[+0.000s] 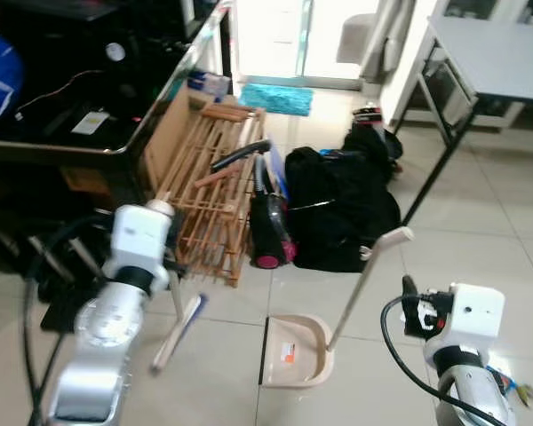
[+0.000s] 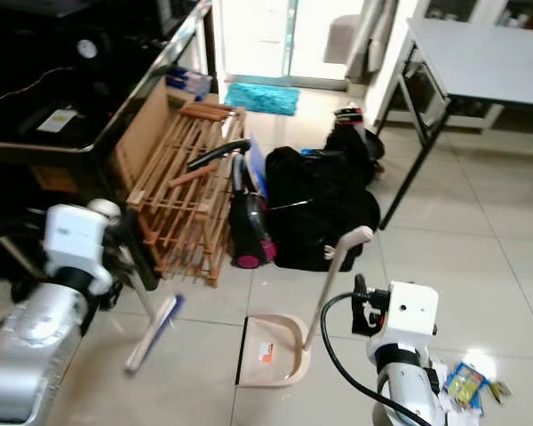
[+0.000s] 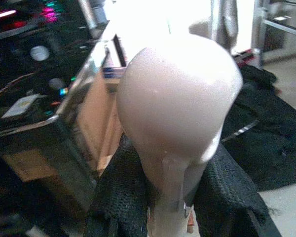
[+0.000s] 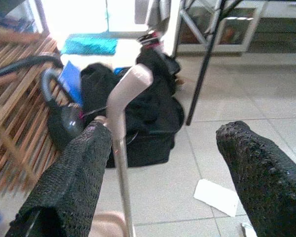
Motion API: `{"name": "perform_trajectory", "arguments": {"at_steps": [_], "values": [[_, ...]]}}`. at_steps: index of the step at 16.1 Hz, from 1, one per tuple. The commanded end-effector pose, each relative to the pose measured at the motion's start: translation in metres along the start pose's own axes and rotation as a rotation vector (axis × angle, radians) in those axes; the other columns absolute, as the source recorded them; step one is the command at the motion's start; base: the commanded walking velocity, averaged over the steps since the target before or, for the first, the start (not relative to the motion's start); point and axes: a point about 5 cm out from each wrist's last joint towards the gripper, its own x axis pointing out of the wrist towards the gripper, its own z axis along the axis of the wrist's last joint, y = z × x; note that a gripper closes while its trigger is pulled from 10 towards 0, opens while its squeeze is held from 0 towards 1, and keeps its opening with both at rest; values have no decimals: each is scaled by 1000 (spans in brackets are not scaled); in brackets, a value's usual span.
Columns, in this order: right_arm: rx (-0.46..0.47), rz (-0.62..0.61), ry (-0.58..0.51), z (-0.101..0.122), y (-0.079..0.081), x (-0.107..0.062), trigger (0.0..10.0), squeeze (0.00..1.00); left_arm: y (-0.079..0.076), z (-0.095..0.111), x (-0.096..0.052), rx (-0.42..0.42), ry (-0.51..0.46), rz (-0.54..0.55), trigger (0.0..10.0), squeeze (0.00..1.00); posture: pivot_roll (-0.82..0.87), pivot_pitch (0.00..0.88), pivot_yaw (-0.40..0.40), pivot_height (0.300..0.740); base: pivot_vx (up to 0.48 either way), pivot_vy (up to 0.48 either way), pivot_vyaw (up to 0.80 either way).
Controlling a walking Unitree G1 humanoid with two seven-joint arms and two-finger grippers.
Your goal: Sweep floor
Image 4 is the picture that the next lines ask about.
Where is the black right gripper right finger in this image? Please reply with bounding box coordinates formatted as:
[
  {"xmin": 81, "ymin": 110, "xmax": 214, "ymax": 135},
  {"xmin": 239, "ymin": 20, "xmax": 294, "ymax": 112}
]
[{"xmin": 216, "ymin": 120, "xmax": 296, "ymax": 237}]

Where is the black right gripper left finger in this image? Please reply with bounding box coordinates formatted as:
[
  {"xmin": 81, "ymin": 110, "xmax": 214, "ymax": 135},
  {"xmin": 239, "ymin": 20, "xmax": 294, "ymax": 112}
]
[{"xmin": 4, "ymin": 121, "xmax": 112, "ymax": 237}]

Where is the pink long-handled dustpan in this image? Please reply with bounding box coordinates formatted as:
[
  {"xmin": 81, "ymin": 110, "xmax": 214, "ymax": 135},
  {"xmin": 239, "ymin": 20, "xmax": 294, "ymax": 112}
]
[{"xmin": 91, "ymin": 63, "xmax": 155, "ymax": 237}]

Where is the white flat paper wrapper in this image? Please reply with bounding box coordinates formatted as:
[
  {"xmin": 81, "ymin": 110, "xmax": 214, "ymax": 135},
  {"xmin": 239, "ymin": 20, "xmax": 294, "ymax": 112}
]
[{"xmin": 193, "ymin": 178, "xmax": 239, "ymax": 218}]

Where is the dark vacuum cleaner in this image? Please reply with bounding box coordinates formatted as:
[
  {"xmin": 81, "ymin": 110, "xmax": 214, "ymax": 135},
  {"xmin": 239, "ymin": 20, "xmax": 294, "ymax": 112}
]
[{"xmin": 40, "ymin": 69, "xmax": 86, "ymax": 150}]

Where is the wooden slatted pallet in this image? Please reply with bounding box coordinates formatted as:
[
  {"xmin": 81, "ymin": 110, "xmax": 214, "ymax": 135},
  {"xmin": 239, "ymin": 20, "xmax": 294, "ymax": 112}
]
[{"xmin": 0, "ymin": 31, "xmax": 65, "ymax": 199}]

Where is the blue folder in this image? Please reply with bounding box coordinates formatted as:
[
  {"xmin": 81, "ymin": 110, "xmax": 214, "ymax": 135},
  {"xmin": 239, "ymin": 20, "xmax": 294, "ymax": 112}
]
[{"xmin": 57, "ymin": 60, "xmax": 85, "ymax": 106}]

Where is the black fabric bag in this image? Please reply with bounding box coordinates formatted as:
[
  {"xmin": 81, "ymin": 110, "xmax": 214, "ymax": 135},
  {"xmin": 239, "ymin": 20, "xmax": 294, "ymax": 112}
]
[{"xmin": 80, "ymin": 48, "xmax": 185, "ymax": 169}]

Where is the grey table with black legs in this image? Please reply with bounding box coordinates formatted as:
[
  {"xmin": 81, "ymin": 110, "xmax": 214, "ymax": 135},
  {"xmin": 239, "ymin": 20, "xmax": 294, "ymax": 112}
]
[{"xmin": 184, "ymin": 0, "xmax": 241, "ymax": 126}]

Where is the teal flat mop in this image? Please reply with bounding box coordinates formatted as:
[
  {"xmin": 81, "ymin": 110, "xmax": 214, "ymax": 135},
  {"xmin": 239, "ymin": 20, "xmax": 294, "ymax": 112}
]
[{"xmin": 63, "ymin": 0, "xmax": 118, "ymax": 56}]

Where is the red and black bundle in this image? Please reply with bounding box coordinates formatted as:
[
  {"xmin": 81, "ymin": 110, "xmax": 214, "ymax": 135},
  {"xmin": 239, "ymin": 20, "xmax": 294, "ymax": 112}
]
[{"xmin": 137, "ymin": 30, "xmax": 164, "ymax": 49}]

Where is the black vacuum hose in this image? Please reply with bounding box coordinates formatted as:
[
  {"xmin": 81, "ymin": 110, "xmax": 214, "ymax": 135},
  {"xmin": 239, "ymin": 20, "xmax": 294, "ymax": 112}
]
[{"xmin": 0, "ymin": 55, "xmax": 63, "ymax": 80}]

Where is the white frame cabinet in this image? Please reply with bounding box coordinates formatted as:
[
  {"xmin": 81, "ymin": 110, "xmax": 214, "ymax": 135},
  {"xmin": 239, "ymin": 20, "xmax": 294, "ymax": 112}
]
[{"xmin": 171, "ymin": 0, "xmax": 296, "ymax": 56}]

